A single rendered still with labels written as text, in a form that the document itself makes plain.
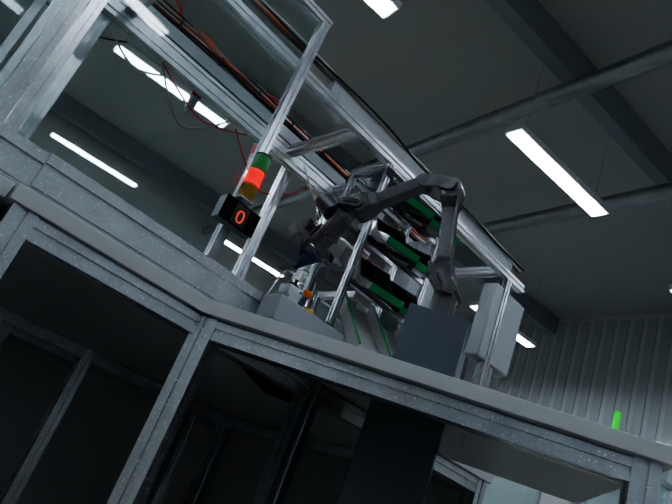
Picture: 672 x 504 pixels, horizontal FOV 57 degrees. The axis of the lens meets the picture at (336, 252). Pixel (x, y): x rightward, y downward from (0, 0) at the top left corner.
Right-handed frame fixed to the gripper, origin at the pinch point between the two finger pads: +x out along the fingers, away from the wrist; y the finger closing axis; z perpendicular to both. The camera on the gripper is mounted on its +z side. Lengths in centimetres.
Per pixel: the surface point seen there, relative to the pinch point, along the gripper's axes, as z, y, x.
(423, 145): 502, -332, -52
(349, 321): -8.4, -21.2, 4.1
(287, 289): -8.8, 2.2, 6.6
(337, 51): 600, -209, -56
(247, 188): 14.5, 20.3, -2.7
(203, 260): -28.9, 36.1, 4.2
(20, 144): -28, 77, 5
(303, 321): -35.2, 10.9, 0.7
